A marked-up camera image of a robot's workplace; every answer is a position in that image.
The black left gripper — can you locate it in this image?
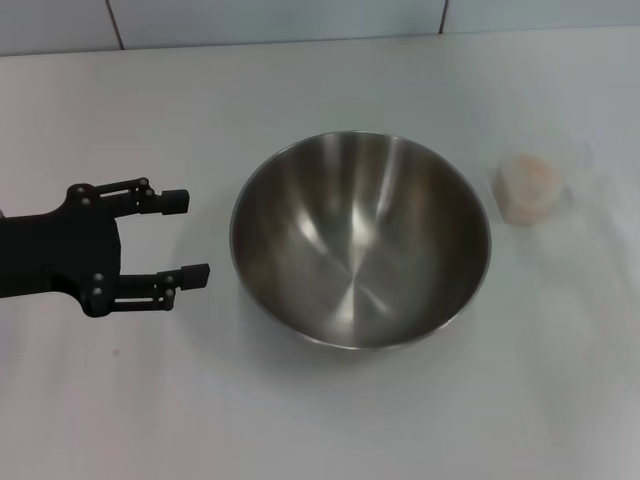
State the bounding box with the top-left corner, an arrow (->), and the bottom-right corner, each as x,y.
0,176 -> 212,319

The stainless steel mixing bowl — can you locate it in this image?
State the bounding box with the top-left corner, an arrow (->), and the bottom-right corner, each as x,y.
228,130 -> 494,351

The white rice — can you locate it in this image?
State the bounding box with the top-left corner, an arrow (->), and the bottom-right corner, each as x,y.
493,152 -> 561,224

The clear plastic measuring cup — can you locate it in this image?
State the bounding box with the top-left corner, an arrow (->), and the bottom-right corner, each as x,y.
492,132 -> 595,224

